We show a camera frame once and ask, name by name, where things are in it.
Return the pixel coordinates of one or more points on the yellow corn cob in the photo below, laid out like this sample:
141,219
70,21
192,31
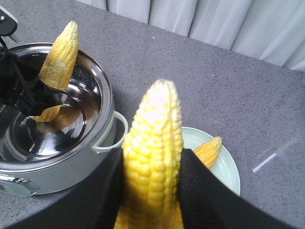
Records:
151,160
208,151

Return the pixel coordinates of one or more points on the green electric cooking pot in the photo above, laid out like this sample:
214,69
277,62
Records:
45,157

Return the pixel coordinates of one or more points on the white pleated curtain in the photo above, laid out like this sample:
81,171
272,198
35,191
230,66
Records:
268,30

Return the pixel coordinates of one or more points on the light green round plate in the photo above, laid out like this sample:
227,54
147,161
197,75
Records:
224,167

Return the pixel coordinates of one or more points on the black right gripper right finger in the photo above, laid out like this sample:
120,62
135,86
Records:
207,203

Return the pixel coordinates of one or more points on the pale patched corn cob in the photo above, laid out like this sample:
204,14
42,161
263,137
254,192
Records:
57,68

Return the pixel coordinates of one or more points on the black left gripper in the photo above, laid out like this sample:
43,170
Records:
14,91

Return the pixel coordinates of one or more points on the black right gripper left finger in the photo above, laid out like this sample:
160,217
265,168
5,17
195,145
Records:
91,204

